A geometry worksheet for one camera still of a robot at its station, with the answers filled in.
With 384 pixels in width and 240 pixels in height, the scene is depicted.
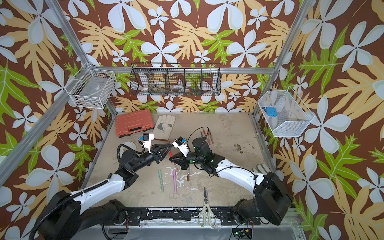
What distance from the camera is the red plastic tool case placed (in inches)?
41.9

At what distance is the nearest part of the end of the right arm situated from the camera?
0.67m

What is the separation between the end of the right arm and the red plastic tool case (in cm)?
45
